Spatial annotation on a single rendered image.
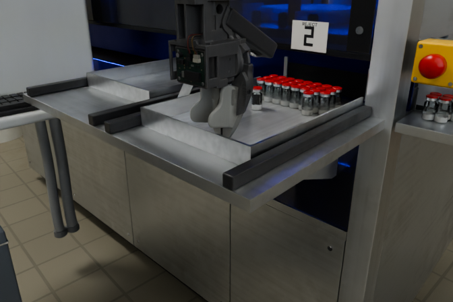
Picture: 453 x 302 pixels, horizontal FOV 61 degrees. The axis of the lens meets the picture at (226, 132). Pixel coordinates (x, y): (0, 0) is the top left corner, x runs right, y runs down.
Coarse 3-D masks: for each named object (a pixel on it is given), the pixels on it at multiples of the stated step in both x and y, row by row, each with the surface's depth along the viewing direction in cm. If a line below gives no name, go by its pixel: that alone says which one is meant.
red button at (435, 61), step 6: (432, 54) 63; (438, 54) 63; (426, 60) 63; (432, 60) 62; (438, 60) 62; (444, 60) 62; (420, 66) 64; (426, 66) 63; (432, 66) 62; (438, 66) 62; (444, 66) 62; (420, 72) 64; (426, 72) 63; (432, 72) 62; (438, 72) 62; (444, 72) 63; (432, 78) 63
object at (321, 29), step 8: (296, 24) 81; (304, 24) 80; (312, 24) 79; (320, 24) 77; (328, 24) 76; (296, 32) 82; (304, 32) 80; (320, 32) 78; (296, 40) 82; (312, 40) 80; (320, 40) 78; (296, 48) 83; (304, 48) 81; (312, 48) 80; (320, 48) 79
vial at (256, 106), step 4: (252, 92) 78; (256, 92) 77; (260, 92) 77; (252, 96) 77; (256, 96) 77; (260, 96) 77; (252, 100) 78; (256, 100) 77; (260, 100) 77; (252, 104) 78; (256, 104) 78; (260, 104) 78; (252, 108) 78; (256, 108) 78; (260, 108) 78
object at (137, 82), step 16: (144, 64) 108; (160, 64) 112; (96, 80) 94; (112, 80) 88; (128, 80) 102; (144, 80) 102; (160, 80) 102; (176, 80) 102; (128, 96) 86; (144, 96) 81
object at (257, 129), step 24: (192, 96) 77; (144, 120) 69; (168, 120) 64; (264, 120) 73; (288, 120) 73; (312, 120) 63; (192, 144) 61; (216, 144) 57; (240, 144) 54; (264, 144) 55
